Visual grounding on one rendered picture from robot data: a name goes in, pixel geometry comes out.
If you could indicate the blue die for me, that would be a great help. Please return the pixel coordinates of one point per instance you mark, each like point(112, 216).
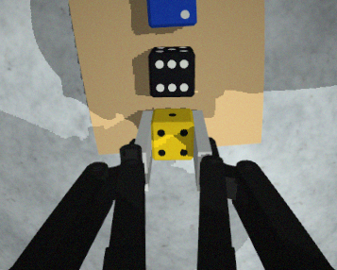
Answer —
point(168, 13)

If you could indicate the black die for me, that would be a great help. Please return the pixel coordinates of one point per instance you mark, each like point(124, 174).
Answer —
point(171, 71)

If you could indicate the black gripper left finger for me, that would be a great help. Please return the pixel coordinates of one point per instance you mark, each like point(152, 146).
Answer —
point(65, 238)

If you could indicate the tan mat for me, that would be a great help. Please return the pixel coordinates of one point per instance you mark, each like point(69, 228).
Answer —
point(114, 40)

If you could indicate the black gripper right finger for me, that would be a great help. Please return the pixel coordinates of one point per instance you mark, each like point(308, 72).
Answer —
point(280, 240)

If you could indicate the yellow die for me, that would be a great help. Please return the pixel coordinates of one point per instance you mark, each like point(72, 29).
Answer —
point(172, 134)

